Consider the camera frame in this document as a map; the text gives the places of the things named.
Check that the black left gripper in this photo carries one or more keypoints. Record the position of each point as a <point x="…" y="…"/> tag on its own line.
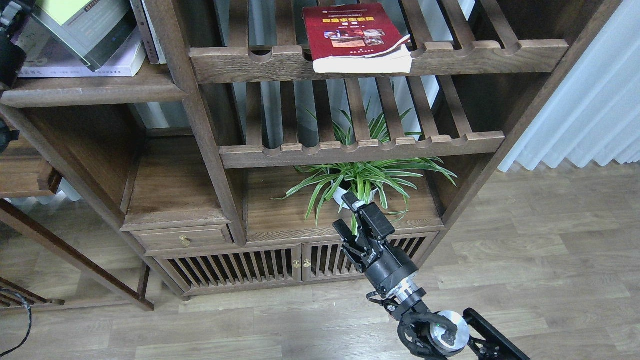
<point x="14" y="14"/>

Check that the green and black book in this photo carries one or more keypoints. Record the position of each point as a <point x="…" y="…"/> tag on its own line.
<point x="92" y="30"/>

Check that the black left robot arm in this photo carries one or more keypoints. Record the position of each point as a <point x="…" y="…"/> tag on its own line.
<point x="12" y="58"/>

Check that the white blue upright book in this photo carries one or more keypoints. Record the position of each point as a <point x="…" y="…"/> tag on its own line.
<point x="158" y="47"/>

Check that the red cover book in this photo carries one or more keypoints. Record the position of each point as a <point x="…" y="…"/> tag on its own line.
<point x="358" y="39"/>

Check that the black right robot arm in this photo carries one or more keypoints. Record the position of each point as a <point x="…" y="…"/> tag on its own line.
<point x="426" y="334"/>

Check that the brass drawer knob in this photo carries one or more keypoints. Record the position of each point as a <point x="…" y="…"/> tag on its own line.
<point x="184" y="240"/>

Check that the white plant pot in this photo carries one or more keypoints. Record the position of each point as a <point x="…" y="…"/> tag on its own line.
<point x="341" y="195"/>

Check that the dark wooden bookshelf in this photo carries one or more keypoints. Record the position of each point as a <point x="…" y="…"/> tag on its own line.
<point x="200" y="146"/>

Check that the grey upright book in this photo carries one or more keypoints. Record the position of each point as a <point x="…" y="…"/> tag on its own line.
<point x="145" y="31"/>

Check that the white sheer curtain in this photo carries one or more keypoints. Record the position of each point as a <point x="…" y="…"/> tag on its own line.
<point x="593" y="116"/>

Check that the green spider plant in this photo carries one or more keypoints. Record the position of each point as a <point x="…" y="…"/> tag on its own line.
<point x="363" y="178"/>

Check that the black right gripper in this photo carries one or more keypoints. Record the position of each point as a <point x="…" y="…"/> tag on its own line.
<point x="385" y="266"/>

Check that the pale lilac white book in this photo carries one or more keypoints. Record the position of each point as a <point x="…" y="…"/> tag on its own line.
<point x="47" y="58"/>

